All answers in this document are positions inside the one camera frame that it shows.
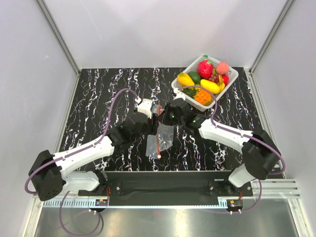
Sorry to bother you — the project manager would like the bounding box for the clear zip top bag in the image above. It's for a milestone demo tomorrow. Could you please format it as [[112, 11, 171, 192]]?
[[145, 104, 174, 159]]

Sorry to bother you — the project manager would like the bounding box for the yellow orange papaya toy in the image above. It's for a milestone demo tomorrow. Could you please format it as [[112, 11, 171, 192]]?
[[177, 72, 195, 89]]

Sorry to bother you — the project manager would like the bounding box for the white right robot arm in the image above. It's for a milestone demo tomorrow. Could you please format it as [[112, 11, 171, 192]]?
[[158, 98, 281, 196]]

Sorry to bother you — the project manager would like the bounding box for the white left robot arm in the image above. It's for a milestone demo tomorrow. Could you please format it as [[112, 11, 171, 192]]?
[[29, 112, 158, 201]]

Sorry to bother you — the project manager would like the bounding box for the orange pineapple toy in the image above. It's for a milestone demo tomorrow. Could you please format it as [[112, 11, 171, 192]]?
[[194, 88, 212, 106]]

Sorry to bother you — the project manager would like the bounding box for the green avocado toy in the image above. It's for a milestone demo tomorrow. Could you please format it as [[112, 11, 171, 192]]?
[[188, 71, 201, 84]]

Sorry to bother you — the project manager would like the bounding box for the purple grape bunch toy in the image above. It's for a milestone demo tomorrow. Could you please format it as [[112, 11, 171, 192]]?
[[208, 74, 219, 83]]

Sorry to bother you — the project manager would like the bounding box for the yellow banana toy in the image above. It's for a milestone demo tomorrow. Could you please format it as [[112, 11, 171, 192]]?
[[218, 75, 225, 93]]

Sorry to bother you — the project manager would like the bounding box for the red dragon fruit toy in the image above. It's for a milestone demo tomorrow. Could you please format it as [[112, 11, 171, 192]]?
[[197, 60, 214, 79]]

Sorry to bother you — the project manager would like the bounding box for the red strawberry toy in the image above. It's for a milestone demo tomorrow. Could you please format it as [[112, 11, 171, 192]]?
[[222, 75, 229, 86]]

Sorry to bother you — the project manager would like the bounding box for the pink peach toy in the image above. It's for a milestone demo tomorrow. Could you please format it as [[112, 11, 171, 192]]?
[[216, 62, 229, 75]]

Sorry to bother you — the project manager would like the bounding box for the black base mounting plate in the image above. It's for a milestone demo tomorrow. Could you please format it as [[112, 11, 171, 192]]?
[[79, 171, 253, 208]]

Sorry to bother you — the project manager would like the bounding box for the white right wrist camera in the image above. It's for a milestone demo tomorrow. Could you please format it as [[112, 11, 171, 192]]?
[[173, 88, 186, 101]]

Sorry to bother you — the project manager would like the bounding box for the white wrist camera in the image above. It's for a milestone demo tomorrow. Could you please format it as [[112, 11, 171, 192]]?
[[135, 98, 154, 119], [173, 88, 186, 101]]

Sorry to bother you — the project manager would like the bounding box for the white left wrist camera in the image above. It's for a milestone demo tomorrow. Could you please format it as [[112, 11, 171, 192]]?
[[135, 98, 154, 119]]

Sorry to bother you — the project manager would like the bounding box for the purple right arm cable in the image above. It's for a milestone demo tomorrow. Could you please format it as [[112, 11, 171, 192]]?
[[174, 85, 286, 214]]

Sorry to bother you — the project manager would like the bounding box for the white slotted cable duct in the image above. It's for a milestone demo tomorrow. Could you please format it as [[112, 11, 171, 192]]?
[[43, 198, 109, 208]]

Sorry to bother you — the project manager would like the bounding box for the aluminium frame rail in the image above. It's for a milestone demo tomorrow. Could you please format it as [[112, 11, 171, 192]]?
[[261, 179, 300, 199]]

